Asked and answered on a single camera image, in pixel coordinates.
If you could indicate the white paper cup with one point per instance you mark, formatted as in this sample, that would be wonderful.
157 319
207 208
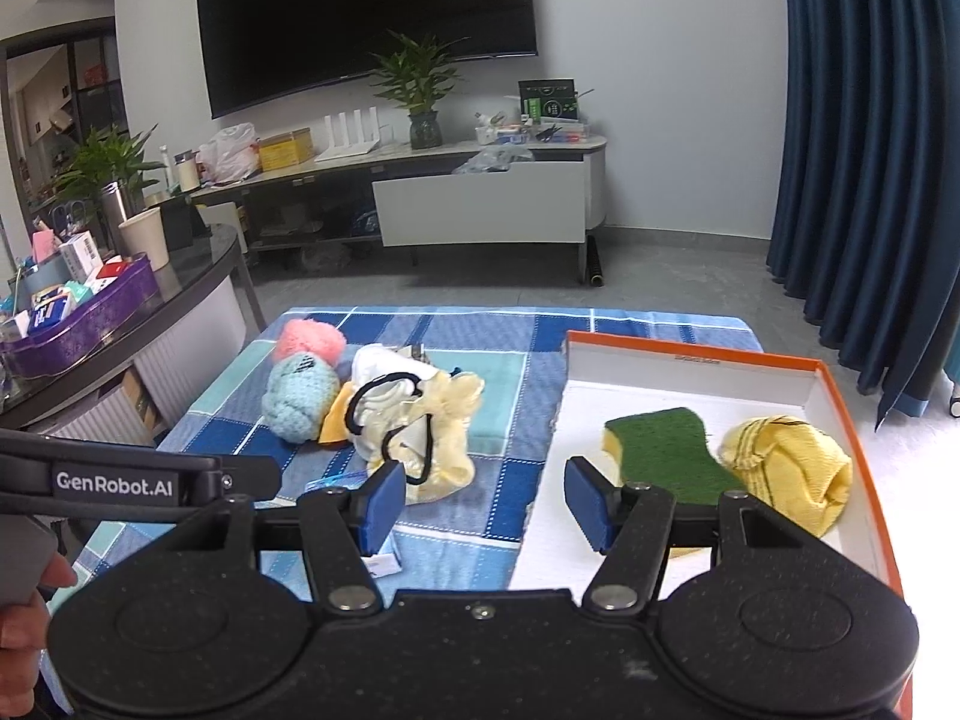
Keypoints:
145 240

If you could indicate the black flat television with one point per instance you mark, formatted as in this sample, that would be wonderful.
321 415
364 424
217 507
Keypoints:
360 15

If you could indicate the blue checkered cloth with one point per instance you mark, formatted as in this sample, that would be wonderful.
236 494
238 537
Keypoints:
495 360

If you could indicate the black tube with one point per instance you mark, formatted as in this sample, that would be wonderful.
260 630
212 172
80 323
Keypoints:
595 262

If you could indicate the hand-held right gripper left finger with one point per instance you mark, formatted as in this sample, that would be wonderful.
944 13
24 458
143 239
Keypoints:
382 502

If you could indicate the person's left hand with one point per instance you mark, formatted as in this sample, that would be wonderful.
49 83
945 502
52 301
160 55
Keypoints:
19 652

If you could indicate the black tablet stand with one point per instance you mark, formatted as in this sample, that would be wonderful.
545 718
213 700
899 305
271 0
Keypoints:
180 223

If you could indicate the clear plastic bag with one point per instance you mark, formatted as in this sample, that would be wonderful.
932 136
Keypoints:
491 161

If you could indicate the green and black box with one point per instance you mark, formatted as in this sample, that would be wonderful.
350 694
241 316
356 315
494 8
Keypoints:
549 101

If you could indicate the white router with antennas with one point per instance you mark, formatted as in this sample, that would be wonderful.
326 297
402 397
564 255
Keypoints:
349 139

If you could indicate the white face mask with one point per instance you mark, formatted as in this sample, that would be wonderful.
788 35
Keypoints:
382 364

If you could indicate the pale yellow cloth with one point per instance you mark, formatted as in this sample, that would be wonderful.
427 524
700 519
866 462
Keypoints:
454 420

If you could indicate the orange yellow cloth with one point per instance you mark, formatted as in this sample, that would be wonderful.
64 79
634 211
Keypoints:
334 420

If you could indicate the green and yellow sponge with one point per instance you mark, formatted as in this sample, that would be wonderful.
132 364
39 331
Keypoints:
667 450

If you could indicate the dark blue curtain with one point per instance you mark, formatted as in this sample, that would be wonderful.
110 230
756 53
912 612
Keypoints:
870 165

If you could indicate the light blue knitted ball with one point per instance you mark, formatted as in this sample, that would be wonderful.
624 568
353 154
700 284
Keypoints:
300 397

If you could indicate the leafy bamboo plant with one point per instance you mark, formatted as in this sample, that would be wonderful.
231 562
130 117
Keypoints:
105 161

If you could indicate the white carton with barcode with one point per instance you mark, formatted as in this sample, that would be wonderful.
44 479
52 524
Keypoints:
79 255

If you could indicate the green plant in glass vase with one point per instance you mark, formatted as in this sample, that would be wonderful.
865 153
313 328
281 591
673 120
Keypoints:
420 82

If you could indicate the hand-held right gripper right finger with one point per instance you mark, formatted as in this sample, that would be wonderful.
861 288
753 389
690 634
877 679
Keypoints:
589 502

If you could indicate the pile of small desk items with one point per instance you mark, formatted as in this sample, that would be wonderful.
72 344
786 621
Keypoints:
532 131

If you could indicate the blue and white packet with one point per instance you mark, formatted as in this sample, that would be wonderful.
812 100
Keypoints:
334 481

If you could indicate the white plastic bag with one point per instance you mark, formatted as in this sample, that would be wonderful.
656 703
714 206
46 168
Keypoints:
229 154

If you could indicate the yellow box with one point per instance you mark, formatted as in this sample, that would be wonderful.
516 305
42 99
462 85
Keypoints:
286 150

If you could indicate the dark round glass table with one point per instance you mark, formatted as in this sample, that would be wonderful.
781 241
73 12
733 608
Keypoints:
195 277

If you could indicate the purple patterned tray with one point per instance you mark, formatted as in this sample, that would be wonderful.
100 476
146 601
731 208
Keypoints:
90 322

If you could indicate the pink knitted ball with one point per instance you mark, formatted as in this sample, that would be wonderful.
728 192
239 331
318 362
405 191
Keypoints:
309 341

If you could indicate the red and white carton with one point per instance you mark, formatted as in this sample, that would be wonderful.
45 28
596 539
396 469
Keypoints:
114 268

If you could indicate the yellow striped towel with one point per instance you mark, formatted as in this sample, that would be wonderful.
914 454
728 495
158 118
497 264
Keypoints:
795 472

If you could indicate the white box with orange rim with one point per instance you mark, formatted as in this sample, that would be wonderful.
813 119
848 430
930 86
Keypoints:
570 427

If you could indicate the white tv cabinet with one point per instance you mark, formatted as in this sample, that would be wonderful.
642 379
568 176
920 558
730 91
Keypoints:
480 202

